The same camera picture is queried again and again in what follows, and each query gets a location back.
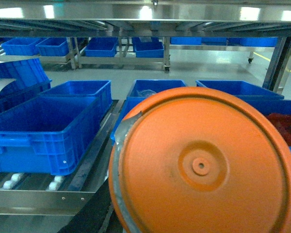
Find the orange round cap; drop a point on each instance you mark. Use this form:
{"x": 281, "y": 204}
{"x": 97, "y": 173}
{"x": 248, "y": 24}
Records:
{"x": 202, "y": 161}

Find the blue bin with red parts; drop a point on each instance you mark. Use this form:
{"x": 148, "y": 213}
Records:
{"x": 278, "y": 112}

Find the red plastic parts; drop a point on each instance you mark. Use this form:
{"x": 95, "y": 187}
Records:
{"x": 282, "y": 123}

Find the blue bin middle front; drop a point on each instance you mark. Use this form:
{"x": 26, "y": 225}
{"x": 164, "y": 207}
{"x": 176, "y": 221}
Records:
{"x": 133, "y": 113}

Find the blue bin middle rear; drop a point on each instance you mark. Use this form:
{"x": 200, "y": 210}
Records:
{"x": 142, "y": 89}

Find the blue bin left rear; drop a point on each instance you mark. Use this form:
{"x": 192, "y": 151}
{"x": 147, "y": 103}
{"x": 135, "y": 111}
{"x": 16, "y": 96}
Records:
{"x": 101, "y": 89}

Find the blue bin right rear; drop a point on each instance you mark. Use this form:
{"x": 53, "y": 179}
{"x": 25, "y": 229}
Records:
{"x": 240, "y": 89}

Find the blue bin left front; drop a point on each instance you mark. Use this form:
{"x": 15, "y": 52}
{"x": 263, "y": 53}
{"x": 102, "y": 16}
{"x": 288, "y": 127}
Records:
{"x": 48, "y": 134}

